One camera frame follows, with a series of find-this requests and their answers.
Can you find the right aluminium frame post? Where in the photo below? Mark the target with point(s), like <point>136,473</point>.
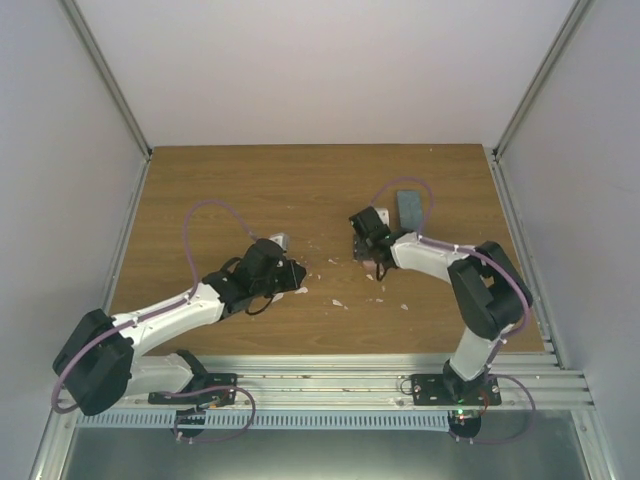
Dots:
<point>558,46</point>

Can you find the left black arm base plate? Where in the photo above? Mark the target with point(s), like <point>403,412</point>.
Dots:
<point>210,389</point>

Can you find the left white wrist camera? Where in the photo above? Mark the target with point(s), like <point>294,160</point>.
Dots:
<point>282,240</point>

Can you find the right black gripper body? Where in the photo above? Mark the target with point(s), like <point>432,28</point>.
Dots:
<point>362,254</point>

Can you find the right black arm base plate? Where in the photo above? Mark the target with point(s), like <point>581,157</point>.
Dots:
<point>430,390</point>

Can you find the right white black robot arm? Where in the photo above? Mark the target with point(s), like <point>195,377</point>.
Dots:
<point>493,299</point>

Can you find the left aluminium frame post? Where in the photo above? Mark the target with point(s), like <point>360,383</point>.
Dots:
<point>87,39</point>

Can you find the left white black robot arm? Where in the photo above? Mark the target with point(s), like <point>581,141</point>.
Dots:
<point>106,357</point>

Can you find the pink glasses case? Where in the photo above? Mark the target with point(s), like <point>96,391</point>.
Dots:
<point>370,268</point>

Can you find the grey slotted cable duct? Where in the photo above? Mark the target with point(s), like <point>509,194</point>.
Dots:
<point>272,420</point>

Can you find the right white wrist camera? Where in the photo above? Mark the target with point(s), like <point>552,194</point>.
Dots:
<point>383,214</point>

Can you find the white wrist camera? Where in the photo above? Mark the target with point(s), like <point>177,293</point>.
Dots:
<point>282,240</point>
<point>383,214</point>

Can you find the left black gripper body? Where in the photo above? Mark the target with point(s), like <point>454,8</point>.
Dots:
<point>269,287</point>

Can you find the aluminium frame post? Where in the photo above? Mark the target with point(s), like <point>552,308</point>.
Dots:
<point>558,46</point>
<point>87,39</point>

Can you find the teal glasses case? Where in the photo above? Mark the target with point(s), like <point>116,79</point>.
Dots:
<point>409,207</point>

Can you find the aluminium frame rail front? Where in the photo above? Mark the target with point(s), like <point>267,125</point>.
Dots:
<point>374,382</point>

